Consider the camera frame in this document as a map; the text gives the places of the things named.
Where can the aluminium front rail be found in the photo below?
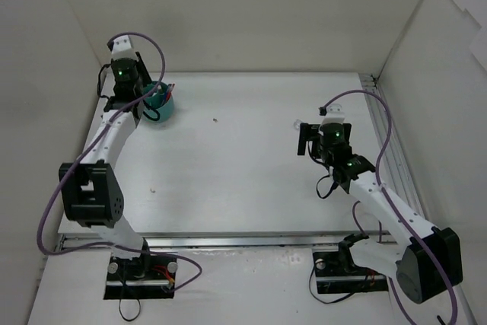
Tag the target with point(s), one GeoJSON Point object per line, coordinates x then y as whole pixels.
{"type": "Point", "coordinates": [227, 240]}

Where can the teal round divided container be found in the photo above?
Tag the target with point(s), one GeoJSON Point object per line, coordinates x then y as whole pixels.
{"type": "Point", "coordinates": [155, 110]}

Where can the red gel pen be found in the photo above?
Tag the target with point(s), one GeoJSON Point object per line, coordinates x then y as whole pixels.
{"type": "Point", "coordinates": [173, 85]}

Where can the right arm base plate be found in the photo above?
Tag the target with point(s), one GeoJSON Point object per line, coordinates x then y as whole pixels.
{"type": "Point", "coordinates": [334, 272]}

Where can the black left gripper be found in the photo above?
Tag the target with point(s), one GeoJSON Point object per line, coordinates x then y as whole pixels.
{"type": "Point", "coordinates": [142, 70]}

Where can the clear blue-capped spray bottle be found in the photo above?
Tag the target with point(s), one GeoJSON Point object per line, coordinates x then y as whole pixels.
{"type": "Point", "coordinates": [296, 124]}

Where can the aluminium right side rail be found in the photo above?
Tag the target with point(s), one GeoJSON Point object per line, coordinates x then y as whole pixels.
{"type": "Point", "coordinates": [394, 170]}

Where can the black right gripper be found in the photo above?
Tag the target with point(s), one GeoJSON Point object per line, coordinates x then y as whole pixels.
{"type": "Point", "coordinates": [303, 138]}

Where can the dark blue gel pen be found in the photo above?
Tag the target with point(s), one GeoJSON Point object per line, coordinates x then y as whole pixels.
{"type": "Point", "coordinates": [167, 94]}

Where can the aluminium rail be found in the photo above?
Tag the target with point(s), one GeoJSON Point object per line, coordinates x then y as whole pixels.
{"type": "Point", "coordinates": [394, 170]}
{"type": "Point", "coordinates": [227, 240]}

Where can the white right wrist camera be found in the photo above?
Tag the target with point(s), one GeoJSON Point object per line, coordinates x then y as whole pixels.
{"type": "Point", "coordinates": [333, 113]}

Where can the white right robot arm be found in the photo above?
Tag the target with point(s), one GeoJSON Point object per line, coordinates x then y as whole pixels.
{"type": "Point", "coordinates": [425, 261]}

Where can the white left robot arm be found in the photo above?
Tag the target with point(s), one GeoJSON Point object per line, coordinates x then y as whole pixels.
{"type": "Point", "coordinates": [92, 196]}

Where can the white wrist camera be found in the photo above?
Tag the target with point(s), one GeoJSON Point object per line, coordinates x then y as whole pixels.
{"type": "Point", "coordinates": [121, 48]}
{"type": "Point", "coordinates": [333, 113]}

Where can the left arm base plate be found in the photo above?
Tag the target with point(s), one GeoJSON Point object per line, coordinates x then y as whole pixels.
{"type": "Point", "coordinates": [143, 278]}

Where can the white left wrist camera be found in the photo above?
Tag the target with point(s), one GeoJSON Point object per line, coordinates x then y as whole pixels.
{"type": "Point", "coordinates": [121, 48]}

